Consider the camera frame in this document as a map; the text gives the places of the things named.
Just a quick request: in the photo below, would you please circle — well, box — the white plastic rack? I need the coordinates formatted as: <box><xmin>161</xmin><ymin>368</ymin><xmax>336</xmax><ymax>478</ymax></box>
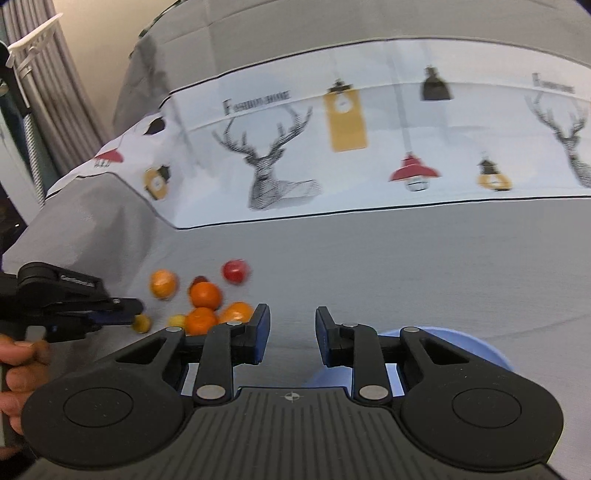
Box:
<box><xmin>7</xmin><ymin>13</ymin><xmax>63</xmax><ymax>107</ymax></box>

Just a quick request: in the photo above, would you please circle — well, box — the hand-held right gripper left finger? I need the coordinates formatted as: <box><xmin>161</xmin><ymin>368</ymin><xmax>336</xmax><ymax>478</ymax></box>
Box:
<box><xmin>113</xmin><ymin>303</ymin><xmax>272</xmax><ymax>406</ymax></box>

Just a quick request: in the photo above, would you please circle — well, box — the person's left hand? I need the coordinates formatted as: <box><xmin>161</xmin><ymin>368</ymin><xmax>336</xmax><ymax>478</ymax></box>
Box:
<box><xmin>0</xmin><ymin>335</ymin><xmax>51</xmax><ymax>437</ymax></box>

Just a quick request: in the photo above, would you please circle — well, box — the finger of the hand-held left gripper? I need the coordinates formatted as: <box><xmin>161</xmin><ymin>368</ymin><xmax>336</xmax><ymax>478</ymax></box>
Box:
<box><xmin>53</xmin><ymin>298</ymin><xmax>144</xmax><ymax>327</ymax></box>

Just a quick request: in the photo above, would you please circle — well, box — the plastic-wrapped red-orange fruit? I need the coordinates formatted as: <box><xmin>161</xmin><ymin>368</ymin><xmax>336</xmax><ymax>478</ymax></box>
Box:
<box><xmin>148</xmin><ymin>270</ymin><xmax>179</xmax><ymax>301</ymax></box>

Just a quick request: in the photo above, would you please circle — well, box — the plastic-wrapped red fruit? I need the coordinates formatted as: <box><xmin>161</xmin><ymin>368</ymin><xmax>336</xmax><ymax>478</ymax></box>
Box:
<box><xmin>222</xmin><ymin>259</ymin><xmax>252</xmax><ymax>284</ymax></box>

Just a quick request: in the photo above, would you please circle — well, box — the dark teal panel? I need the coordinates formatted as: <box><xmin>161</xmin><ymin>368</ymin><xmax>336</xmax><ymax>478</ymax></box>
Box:
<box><xmin>0</xmin><ymin>78</ymin><xmax>44</xmax><ymax>241</ymax></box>

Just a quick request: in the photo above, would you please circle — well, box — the plastic-wrapped orange mandarin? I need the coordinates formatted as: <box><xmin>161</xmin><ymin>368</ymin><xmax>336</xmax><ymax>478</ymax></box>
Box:
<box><xmin>217</xmin><ymin>301</ymin><xmax>256</xmax><ymax>325</ymax></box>

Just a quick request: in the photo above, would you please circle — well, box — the light blue plate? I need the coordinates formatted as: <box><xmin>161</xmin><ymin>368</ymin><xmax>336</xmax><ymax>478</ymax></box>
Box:
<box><xmin>305</xmin><ymin>327</ymin><xmax>513</xmax><ymax>398</ymax></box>

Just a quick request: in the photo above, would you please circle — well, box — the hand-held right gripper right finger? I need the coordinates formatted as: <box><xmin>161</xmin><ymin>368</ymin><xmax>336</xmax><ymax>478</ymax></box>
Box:
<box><xmin>315</xmin><ymin>306</ymin><xmax>467</xmax><ymax>406</ymax></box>

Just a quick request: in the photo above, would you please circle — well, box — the bare orange mandarin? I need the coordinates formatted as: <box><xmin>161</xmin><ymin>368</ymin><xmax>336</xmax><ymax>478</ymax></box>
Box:
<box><xmin>184</xmin><ymin>307</ymin><xmax>219</xmax><ymax>335</ymax></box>
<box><xmin>189</xmin><ymin>282</ymin><xmax>223</xmax><ymax>309</ymax></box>

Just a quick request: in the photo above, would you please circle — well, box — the grey printed bed sheet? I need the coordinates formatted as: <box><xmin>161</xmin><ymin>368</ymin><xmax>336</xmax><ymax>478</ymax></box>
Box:
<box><xmin>0</xmin><ymin>0</ymin><xmax>591</xmax><ymax>462</ymax></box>

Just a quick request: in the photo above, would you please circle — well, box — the grey striped curtain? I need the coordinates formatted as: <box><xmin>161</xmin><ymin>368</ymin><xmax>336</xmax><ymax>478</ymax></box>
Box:
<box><xmin>0</xmin><ymin>0</ymin><xmax>109</xmax><ymax>185</ymax></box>

